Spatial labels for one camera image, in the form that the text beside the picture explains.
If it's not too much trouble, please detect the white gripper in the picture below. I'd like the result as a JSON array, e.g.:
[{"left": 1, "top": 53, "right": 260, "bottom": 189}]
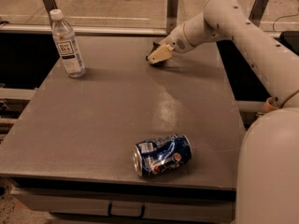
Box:
[{"left": 147, "top": 23, "right": 194, "bottom": 64}]

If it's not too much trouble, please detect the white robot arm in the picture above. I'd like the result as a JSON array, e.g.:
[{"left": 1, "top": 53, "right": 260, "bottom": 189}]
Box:
[{"left": 148, "top": 0, "right": 299, "bottom": 224}]

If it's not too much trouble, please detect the blue pepsi can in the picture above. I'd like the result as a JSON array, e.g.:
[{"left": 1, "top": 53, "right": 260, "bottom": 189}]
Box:
[{"left": 133, "top": 134, "right": 192, "bottom": 177}]

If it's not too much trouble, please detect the clear plastic water bottle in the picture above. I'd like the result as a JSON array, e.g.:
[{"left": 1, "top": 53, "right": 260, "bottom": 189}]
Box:
[{"left": 50, "top": 9, "right": 85, "bottom": 77}]

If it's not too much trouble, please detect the grey cabinet drawer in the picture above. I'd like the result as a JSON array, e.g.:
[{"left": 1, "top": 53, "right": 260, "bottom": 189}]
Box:
[{"left": 11, "top": 188, "right": 235, "bottom": 224}]

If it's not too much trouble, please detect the middle metal bracket post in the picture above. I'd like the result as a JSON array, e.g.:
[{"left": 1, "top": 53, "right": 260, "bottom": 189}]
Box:
[{"left": 166, "top": 0, "right": 178, "bottom": 34}]

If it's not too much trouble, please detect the metal bracket post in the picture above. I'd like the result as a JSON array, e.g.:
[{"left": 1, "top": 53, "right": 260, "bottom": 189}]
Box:
[
  {"left": 31, "top": 0, "right": 61, "bottom": 28},
  {"left": 249, "top": 0, "right": 269, "bottom": 26},
  {"left": 166, "top": 0, "right": 178, "bottom": 34}
]

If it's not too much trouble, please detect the metal window rail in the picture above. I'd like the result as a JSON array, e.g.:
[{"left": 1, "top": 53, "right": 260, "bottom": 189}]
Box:
[{"left": 0, "top": 23, "right": 167, "bottom": 37}]

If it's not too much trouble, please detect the right metal bracket post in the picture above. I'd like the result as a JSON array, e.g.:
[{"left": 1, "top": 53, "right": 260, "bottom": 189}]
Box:
[{"left": 249, "top": 0, "right": 269, "bottom": 26}]

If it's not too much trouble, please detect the left metal bracket post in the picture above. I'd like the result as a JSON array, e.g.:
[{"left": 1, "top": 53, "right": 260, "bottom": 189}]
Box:
[{"left": 31, "top": 0, "right": 61, "bottom": 28}]

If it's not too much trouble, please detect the black drawer handle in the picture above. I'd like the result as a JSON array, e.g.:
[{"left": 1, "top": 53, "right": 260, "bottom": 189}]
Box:
[{"left": 107, "top": 201, "right": 145, "bottom": 218}]

